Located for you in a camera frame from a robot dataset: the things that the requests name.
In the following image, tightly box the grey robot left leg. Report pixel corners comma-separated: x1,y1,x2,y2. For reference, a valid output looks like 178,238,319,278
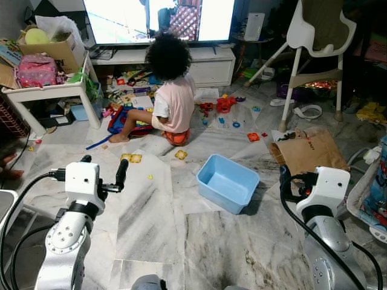
130,275,167,290

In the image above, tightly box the orange ball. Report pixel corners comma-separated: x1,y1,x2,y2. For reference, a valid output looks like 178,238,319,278
163,128,191,146

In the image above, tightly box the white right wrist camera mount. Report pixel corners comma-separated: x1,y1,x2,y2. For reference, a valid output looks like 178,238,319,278
310,167,351,209

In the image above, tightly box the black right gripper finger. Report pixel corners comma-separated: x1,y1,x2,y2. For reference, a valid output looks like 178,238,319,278
279,164,293,201

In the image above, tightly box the white plastic bag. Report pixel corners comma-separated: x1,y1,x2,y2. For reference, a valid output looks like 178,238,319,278
35,15,85,46

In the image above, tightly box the blue and red toy bag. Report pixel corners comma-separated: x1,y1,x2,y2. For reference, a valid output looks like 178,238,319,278
108,106,155,137

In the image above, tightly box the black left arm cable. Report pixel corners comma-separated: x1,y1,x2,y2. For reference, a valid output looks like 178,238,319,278
9,225,58,290
0,170,66,290

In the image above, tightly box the flat screen television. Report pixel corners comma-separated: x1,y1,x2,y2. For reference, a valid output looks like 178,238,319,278
82,0,249,48

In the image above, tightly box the white upright box device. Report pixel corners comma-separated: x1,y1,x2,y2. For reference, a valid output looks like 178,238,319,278
245,13,265,42

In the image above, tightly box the child in pink shirt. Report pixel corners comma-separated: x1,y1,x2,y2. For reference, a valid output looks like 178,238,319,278
109,31,197,146

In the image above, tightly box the small blue storage box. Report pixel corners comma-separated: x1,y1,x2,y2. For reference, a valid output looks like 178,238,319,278
70,104,91,121

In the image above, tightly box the red plastic toy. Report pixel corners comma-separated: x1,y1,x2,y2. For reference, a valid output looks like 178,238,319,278
216,95,238,114

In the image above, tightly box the white plastic ring seat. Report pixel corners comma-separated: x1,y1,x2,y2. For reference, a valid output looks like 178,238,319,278
293,104,323,120

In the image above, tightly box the small white table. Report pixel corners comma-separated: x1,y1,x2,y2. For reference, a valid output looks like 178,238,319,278
2,53,102,137

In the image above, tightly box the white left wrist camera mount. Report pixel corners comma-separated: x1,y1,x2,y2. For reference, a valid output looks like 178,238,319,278
65,162,105,206

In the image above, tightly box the green plastic bag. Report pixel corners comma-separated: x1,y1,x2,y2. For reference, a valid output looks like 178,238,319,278
68,68,100,100

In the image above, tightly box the white television cabinet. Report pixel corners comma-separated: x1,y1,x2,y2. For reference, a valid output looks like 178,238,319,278
91,45,236,88

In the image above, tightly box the brown paper bag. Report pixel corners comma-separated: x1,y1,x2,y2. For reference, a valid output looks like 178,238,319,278
268,128,350,177

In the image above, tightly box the light blue plastic tub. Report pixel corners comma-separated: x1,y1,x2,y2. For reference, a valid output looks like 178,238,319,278
196,154,261,215

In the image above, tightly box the blue patterned baby bouncer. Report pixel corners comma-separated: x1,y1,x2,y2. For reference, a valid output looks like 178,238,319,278
348,136,387,242

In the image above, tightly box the white baby high chair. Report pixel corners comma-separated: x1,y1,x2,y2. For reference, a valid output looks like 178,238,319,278
245,0,359,132

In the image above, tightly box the pink patterned bag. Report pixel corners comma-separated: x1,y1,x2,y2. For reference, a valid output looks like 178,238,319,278
15,54,59,88

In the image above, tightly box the brown cardboard box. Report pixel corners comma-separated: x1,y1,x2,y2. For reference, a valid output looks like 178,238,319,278
18,31,85,74

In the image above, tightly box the yellow green round disc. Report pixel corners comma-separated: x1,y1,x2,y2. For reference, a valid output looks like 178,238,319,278
24,27,50,45

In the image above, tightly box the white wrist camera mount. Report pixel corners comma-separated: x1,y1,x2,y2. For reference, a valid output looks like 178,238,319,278
65,162,105,206
310,167,351,209

